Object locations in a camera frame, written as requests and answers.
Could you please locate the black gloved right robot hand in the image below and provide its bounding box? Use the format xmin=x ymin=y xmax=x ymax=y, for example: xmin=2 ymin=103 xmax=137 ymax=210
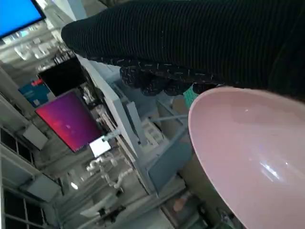
xmin=61 ymin=0 xmax=305 ymax=103

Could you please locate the pink bowl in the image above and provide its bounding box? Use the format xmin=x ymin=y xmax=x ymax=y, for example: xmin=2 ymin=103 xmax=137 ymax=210
xmin=188 ymin=86 xmax=305 ymax=229

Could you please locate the green cutting mat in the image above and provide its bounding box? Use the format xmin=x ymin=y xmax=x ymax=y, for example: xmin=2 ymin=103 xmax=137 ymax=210
xmin=183 ymin=87 xmax=200 ymax=108

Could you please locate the black monitor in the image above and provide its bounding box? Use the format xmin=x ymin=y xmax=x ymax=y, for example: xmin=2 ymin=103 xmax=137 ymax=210
xmin=37 ymin=58 xmax=91 ymax=97

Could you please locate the small white screen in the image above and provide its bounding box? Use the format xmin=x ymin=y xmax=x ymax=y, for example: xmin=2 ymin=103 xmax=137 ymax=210
xmin=89 ymin=137 xmax=112 ymax=158

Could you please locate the monitor with purple screen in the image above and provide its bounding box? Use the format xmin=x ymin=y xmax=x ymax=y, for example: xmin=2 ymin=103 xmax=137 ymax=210
xmin=35 ymin=90 xmax=104 ymax=153

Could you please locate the blue box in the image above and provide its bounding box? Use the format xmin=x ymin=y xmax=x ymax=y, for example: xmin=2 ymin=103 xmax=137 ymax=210
xmin=18 ymin=80 xmax=57 ymax=108

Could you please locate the monitor with blue screen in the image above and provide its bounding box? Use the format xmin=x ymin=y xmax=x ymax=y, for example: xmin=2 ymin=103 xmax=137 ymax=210
xmin=0 ymin=0 xmax=46 ymax=40

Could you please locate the grey desk frame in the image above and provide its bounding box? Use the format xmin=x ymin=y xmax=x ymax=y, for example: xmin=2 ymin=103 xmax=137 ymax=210
xmin=76 ymin=54 xmax=194 ymax=198

